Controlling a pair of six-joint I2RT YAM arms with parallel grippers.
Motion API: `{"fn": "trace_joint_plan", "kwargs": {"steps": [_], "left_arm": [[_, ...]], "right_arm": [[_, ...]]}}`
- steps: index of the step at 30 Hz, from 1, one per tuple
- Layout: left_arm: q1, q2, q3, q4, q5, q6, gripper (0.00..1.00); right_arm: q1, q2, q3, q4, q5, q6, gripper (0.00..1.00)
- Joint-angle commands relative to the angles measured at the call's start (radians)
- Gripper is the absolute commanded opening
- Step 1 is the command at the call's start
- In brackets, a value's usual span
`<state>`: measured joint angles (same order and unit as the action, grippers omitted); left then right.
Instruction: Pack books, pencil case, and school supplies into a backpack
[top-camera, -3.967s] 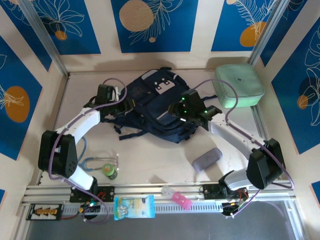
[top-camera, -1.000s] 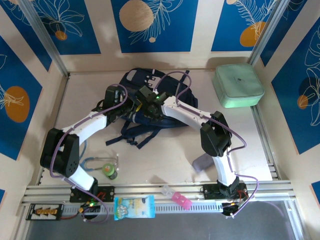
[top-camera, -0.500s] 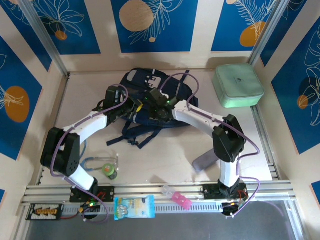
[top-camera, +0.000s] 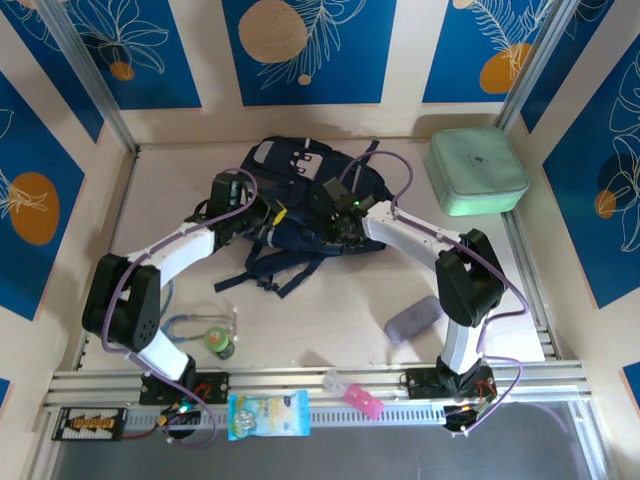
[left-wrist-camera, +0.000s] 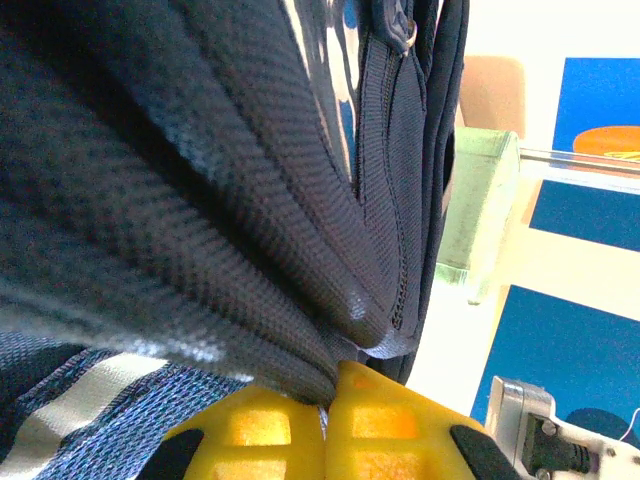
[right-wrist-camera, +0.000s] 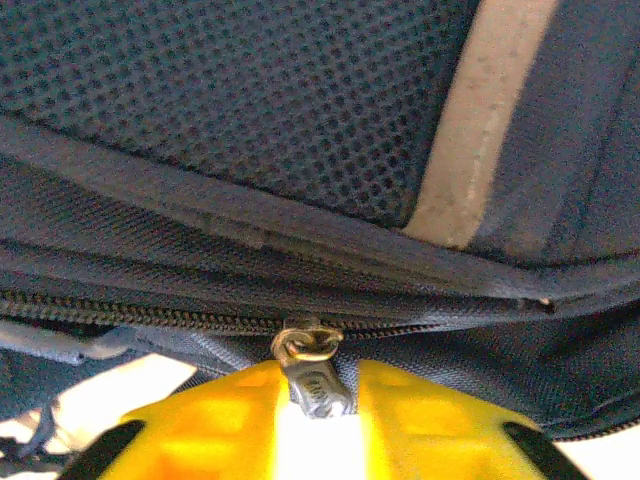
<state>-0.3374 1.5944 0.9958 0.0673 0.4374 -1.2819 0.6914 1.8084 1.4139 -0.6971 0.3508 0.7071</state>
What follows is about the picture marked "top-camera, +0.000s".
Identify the pink pill box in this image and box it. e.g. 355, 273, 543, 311
343, 383, 385, 419

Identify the small green lid bottle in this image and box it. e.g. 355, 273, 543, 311
203, 325, 236, 361

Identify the blue stethoscope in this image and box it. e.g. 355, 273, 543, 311
159, 279, 240, 347

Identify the grey slotted cable duct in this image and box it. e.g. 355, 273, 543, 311
119, 402, 449, 435

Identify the mint green zip case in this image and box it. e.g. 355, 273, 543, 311
424, 125, 530, 217

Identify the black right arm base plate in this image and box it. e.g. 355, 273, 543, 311
399, 367, 499, 401

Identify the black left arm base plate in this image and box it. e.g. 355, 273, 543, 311
138, 370, 232, 407

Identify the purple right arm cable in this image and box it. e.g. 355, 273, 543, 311
339, 151, 530, 436

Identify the aluminium corner post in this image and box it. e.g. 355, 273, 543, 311
494, 0, 587, 135
37, 0, 140, 154

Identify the aluminium rail frame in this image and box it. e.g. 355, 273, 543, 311
42, 360, 591, 419

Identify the blue snack packet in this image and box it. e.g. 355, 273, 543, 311
227, 389, 311, 442

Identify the black orange power board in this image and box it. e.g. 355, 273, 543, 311
51, 407, 129, 442

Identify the navy blue backpack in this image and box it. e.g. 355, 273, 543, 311
187, 134, 396, 300

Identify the purple grey glasses case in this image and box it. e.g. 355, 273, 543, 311
384, 294, 445, 345

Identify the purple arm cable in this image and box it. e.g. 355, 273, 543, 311
339, 151, 530, 436
101, 167, 259, 447

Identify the clear plastic pill box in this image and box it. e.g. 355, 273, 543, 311
322, 370, 354, 396

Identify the wire bundle with yellow connector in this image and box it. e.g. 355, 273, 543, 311
158, 397, 206, 429

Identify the wire bundle with circuit board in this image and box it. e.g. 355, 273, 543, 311
443, 382, 500, 439

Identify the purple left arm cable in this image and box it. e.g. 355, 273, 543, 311
101, 167, 259, 447

